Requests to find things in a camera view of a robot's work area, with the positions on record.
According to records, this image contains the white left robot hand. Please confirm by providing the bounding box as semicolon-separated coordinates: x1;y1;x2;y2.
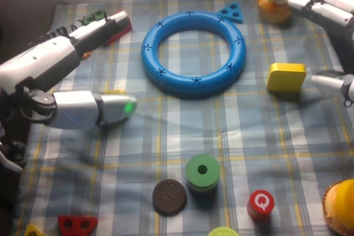
0;11;138;131

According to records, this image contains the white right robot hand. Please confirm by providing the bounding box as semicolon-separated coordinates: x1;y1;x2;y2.
287;0;354;107

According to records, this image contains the green triangle block with holes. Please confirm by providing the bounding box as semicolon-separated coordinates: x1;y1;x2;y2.
82;11;107;25

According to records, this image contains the red wedge block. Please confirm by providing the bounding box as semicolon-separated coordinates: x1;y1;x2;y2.
105;11;133;48

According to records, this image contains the blue triangle block with holes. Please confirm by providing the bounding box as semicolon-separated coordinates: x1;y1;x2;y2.
215;1;244;24

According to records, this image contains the yellow block with hole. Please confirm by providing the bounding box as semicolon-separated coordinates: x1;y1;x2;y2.
24;223;45;236

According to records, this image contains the red triangle block with holes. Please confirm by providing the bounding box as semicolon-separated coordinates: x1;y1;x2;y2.
57;215;99;236

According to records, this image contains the chocolate sandwich cookie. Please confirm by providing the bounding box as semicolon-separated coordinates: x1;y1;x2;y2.
152;179;188;216

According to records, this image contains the orange toy cupcake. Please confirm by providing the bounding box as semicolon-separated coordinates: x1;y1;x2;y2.
322;178;354;236

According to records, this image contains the yellow-green round piece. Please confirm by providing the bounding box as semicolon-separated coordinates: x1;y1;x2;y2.
207;227;240;236

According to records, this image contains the blue plaid table cloth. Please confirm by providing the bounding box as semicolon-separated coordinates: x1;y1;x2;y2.
12;0;354;236

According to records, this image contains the green cylinder with hole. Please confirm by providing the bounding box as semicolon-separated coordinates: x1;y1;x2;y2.
184;154;221;192

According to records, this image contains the red cylinder with letter Q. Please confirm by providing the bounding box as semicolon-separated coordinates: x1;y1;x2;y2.
247;189;275;220

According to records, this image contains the blue plastic ring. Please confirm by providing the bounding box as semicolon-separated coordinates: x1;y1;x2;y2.
140;10;247;100

